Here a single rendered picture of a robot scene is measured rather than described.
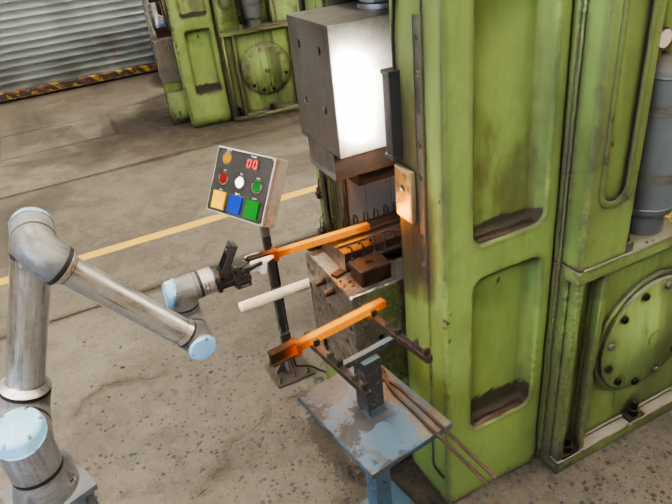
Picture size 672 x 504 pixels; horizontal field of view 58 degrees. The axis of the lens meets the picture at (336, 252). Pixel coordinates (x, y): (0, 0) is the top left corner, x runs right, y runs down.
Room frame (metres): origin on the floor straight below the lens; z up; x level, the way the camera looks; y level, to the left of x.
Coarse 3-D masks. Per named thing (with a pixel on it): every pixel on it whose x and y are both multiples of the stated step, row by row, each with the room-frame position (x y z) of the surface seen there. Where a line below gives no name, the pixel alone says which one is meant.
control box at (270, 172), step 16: (240, 160) 2.39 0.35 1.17; (256, 160) 2.34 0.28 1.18; (272, 160) 2.29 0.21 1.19; (240, 176) 2.35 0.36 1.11; (256, 176) 2.30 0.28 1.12; (272, 176) 2.26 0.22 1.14; (240, 192) 2.32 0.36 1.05; (256, 192) 2.26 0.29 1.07; (272, 192) 2.24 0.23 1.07; (208, 208) 2.39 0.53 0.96; (224, 208) 2.34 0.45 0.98; (272, 208) 2.23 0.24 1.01; (256, 224) 2.20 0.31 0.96; (272, 224) 2.22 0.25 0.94
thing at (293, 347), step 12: (384, 300) 1.55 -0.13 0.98; (360, 312) 1.50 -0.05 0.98; (336, 324) 1.45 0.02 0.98; (348, 324) 1.47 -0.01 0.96; (312, 336) 1.41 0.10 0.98; (324, 336) 1.42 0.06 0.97; (276, 348) 1.36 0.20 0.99; (288, 348) 1.37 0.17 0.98; (300, 348) 1.37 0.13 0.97; (276, 360) 1.35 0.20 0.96
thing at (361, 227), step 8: (360, 224) 1.95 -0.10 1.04; (368, 224) 1.94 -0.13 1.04; (336, 232) 1.90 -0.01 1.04; (344, 232) 1.90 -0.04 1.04; (352, 232) 1.91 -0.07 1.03; (360, 232) 1.92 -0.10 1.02; (304, 240) 1.87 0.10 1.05; (312, 240) 1.86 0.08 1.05; (320, 240) 1.86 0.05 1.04; (328, 240) 1.87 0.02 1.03; (272, 248) 1.82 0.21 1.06; (280, 248) 1.82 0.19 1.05; (288, 248) 1.82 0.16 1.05; (296, 248) 1.83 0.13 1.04; (304, 248) 1.84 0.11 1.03; (248, 256) 1.78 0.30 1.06; (256, 256) 1.78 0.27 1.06; (264, 256) 1.78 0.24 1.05; (280, 256) 1.80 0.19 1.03
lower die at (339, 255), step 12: (384, 216) 2.10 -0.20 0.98; (396, 216) 2.07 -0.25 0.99; (396, 228) 1.97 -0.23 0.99; (336, 240) 1.92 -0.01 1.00; (360, 240) 1.91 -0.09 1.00; (336, 252) 1.89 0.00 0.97; (348, 252) 1.84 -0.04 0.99; (360, 252) 1.86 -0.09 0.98; (372, 252) 1.87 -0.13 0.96; (396, 252) 1.91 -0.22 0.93
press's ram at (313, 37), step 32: (320, 32) 1.83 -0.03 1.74; (352, 32) 1.82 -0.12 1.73; (384, 32) 1.86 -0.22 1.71; (320, 64) 1.85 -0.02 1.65; (352, 64) 1.81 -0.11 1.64; (384, 64) 1.85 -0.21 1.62; (320, 96) 1.88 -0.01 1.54; (352, 96) 1.81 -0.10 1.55; (320, 128) 1.90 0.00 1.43; (352, 128) 1.80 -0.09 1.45; (384, 128) 1.85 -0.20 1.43
